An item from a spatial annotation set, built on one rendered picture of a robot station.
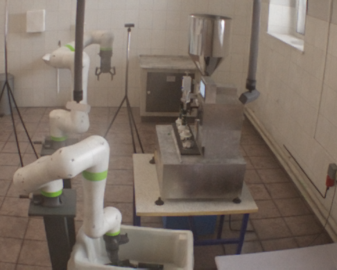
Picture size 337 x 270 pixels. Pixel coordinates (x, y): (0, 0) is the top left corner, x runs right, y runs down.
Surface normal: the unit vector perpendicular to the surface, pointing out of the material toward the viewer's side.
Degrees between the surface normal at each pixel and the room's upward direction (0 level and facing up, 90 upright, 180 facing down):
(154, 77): 90
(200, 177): 90
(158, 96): 91
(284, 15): 90
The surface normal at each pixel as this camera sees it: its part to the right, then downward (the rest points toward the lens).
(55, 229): 0.18, 0.39
